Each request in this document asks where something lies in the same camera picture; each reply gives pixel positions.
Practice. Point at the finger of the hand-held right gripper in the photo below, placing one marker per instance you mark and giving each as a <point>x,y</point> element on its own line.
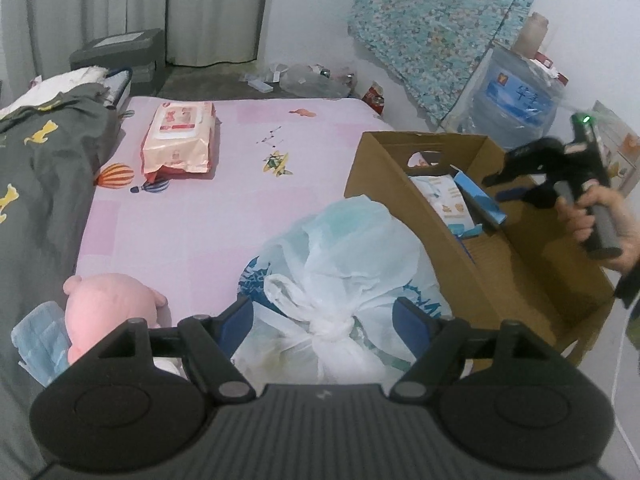
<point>505,174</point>
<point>510,193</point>

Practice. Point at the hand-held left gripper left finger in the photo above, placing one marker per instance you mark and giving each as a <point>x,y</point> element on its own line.
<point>235,325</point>

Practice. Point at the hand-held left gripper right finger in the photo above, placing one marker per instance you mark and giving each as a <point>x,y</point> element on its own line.
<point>410,325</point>

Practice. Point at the blue carton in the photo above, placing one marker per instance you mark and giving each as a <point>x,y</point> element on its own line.
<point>482,200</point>

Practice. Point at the white wipes pack orange print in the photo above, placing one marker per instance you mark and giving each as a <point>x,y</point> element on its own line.
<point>445,200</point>

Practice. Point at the brown cardboard box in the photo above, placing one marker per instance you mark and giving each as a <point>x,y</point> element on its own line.
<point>540,270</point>

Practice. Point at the white plastic bag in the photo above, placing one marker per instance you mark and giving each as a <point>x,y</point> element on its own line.
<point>345,270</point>

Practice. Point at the pink plush toy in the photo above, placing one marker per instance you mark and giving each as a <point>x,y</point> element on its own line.
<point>105,310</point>

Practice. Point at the blue face mask pack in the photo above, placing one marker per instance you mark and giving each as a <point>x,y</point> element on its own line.
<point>40,340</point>

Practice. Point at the person's right forearm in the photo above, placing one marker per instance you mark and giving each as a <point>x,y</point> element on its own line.
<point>631,280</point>

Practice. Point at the person's right hand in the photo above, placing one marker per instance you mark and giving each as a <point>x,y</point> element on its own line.
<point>625,220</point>

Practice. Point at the printed board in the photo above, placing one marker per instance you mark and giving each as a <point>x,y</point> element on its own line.
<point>617,145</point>

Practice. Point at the blue white tissue packet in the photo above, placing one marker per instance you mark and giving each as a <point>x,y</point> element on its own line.
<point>252,280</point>

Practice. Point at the blue water jug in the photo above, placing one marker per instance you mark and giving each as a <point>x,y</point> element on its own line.
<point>520,100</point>

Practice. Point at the red tag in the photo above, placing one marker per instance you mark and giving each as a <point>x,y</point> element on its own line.
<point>550,67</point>

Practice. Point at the beige jar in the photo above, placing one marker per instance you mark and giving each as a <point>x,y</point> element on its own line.
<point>530,35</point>

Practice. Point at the red can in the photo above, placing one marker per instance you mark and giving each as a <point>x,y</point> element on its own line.
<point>373,96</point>

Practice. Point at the teal patterned mat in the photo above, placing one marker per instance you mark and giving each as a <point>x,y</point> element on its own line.
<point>440,20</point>

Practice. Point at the pink orange wet wipes pack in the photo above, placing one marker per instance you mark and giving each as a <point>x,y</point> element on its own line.
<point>177,135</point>

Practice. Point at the clear plastic bag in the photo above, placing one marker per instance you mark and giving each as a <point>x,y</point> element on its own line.
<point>315,80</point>

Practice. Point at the grey blanket yellow print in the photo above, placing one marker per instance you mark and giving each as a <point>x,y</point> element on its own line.
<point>45,210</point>

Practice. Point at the small white box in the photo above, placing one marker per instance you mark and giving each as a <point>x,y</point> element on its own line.
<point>257,82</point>

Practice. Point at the blue edged striped cloth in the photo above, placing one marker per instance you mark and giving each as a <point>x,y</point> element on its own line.
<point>119,87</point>

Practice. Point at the grey storage box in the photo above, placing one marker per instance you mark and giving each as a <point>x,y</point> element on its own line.
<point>120,50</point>

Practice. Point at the white cloth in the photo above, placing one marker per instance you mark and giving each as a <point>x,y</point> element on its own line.
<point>55,85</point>

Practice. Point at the grey curtain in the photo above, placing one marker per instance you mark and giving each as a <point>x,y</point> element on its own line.
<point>220,10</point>
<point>85,5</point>

